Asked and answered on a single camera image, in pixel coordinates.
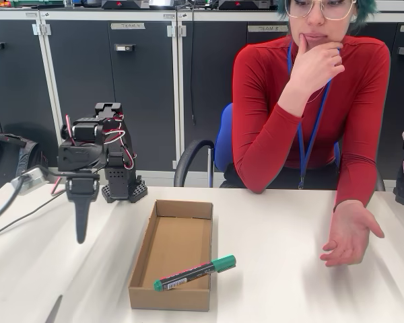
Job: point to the green edding permanent marker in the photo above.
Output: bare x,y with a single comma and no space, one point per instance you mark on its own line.
195,272

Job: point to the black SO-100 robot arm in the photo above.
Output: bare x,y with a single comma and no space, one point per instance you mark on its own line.
119,168

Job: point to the person's right forearm red sleeve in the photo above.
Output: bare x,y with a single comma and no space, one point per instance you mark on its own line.
266,144

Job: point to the person's left forearm red sleeve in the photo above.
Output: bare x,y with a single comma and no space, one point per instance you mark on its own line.
355,175

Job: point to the person in red top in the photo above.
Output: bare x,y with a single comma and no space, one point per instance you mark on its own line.
357,101

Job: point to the person's right hand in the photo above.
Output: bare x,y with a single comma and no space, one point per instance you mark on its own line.
318,67

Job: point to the person's left hand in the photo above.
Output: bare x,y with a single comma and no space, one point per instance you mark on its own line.
351,235

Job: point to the black grey backpack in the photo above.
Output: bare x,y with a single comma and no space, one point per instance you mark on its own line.
3,158

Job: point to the dark grey metal cabinet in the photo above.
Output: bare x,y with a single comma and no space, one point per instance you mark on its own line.
13,84
87,67
215,67

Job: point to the open cardboard box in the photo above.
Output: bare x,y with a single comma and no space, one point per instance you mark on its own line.
175,249

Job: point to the tape label team 4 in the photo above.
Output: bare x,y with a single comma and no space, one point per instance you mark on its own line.
128,26

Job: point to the blue office chair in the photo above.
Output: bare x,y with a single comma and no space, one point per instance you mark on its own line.
224,134

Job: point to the black device red triangle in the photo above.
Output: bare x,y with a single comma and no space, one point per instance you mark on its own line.
244,4
124,4

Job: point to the green crate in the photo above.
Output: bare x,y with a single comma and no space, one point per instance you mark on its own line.
37,2

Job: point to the tape label team 3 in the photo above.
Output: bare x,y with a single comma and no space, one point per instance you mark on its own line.
267,28

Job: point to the gold rimmed glasses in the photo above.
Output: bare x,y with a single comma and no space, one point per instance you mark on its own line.
333,8

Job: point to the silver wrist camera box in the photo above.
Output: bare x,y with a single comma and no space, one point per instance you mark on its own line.
30,180

